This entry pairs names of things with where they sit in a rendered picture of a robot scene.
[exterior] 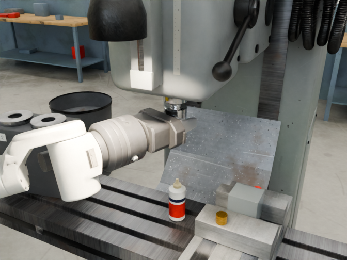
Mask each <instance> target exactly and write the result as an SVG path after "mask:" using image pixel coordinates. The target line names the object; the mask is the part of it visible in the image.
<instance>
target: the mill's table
mask: <svg viewBox="0 0 347 260"><path fill-rule="evenodd" d="M98 177H99V181H100V184H101V189H100V191H99V192H97V193H96V194H94V195H92V196H90V197H88V198H85V199H82V200H78V201H73V202H66V201H63V200H62V199H60V198H55V197H48V196H42V195H38V194H32V193H26V192H21V193H17V194H13V195H11V196H7V197H3V198H0V224H2V225H4V226H7V227H9V228H11V229H14V230H16V231H19V232H21V233H23V234H26V235H28V236H31V237H33V238H35V239H38V240H40V241H43V242H46V243H48V244H50V245H53V246H55V247H58V248H60V249H62V250H65V251H67V252H70V253H72V254H75V255H77V256H79V257H82V258H84V259H87V260H178V259H179V257H180V256H181V254H182V253H183V252H184V250H185V249H186V247H187V246H188V244H189V243H190V242H191V240H192V239H193V237H194V236H195V219H196V217H197V216H198V215H199V213H200V212H201V210H202V209H203V208H204V206H205V205H206V204H204V203H201V202H197V201H194V200H190V199H187V198H185V218H184V219H183V220H181V221H173V220H171V219H170V218H169V194H168V193H166V192H162V191H159V190H155V189H152V188H148V187H145V186H141V185H137V184H133V183H130V182H126V181H123V180H119V179H117V178H113V177H109V176H106V175H102V174H100V175H98ZM276 260H347V243H343V242H339V241H336V240H332V239H329V238H325V237H321V236H318V235H314V234H310V233H307V232H303V231H300V230H296V229H293V228H290V227H287V228H286V231H285V234H284V236H283V239H282V242H281V245H280V248H279V251H278V254H277V257H276Z"/></svg>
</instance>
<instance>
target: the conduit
mask: <svg viewBox="0 0 347 260"><path fill-rule="evenodd" d="M323 1H324V2H323V12H322V19H321V20H322V21H321V26H320V30H319V33H318V37H317V45H318V46H325V45H326V44H327V42H328V44H327V51H328V53H330V54H336V53H337V52H338V51H339V49H340V46H341V43H342V40H343V37H344V34H345V29H346V24H347V0H340V1H339V3H338V7H337V12H336V14H335V18H334V22H333V25H332V21H333V16H334V13H335V10H336V6H337V2H338V0H323ZM320 2H321V0H293V3H292V4H293V5H292V12H291V16H290V17H291V18H290V23H289V29H288V40H289V41H290V42H294V41H296V40H297V39H298V37H299V35H300V33H301V32H302V40H303V47H304V48H305V49H306V50H311V49H313V47H314V42H315V35H316V25H317V19H318V18H317V17H318V11H319V7H320ZM331 27H332V28H331Z"/></svg>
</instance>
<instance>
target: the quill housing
mask: <svg viewBox="0 0 347 260"><path fill-rule="evenodd" d="M234 1H235V0H162V71H163V83H162V84H161V85H160V86H158V87H156V88H155V89H154V90H152V91H150V90H144V89H137V88H131V78H130V70H131V69H132V68H131V48H130V41H122V42H108V44H109V57H110V65H111V77H112V81H113V83H114V85H115V86H116V87H117V88H119V89H122V90H125V91H132V92H138V93H144V94H151V95H157V96H164V97H168V98H174V99H181V100H187V101H194V102H202V101H204V100H207V99H208V98H209V97H211V96H212V95H213V94H214V93H215V92H217V91H218V90H219V89H220V88H221V87H223V86H224V85H225V84H226V83H227V82H229V81H230V80H231V79H233V78H234V77H235V75H236V73H237V70H238V63H239V61H240V55H239V49H240V45H239V46H238V49H237V51H236V53H235V55H234V57H233V59H232V61H231V63H230V65H231V67H232V75H231V77H230V78H229V79H228V80H227V81H225V82H219V81H217V80H216V79H215V78H214V77H213V75H212V69H213V67H214V65H215V64H216V63H218V62H220V61H223V60H224V58H225V56H226V54H227V52H228V50H229V48H230V46H231V44H232V42H233V40H234V37H235V35H236V33H237V31H238V29H239V28H238V27H237V26H236V25H235V22H234V16H233V10H234Z"/></svg>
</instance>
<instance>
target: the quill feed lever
mask: <svg viewBox="0 0 347 260"><path fill-rule="evenodd" d="M259 8H260V0H235V1H234V10H233V16H234V22H235V25H236V26H237V27H238V28H239V29H238V31H237V33H236V35H235V37H234V40H233V42H232V44H231V46H230V48H229V50H228V52H227V54H226V56H225V58H224V60H223V61H220V62H218V63H216V64H215V65H214V67H213V69H212V75H213V77H214V78H215V79H216V80H217V81H219V82H225V81H227V80H228V79H229V78H230V77H231V75H232V67H231V65H230V63H231V61H232V59H233V57H234V55H235V53H236V51H237V49H238V46H239V44H240V42H241V40H242V38H243V36H244V34H245V32H246V29H247V28H248V29H252V28H253V27H254V26H255V24H256V22H257V19H258V15H259Z"/></svg>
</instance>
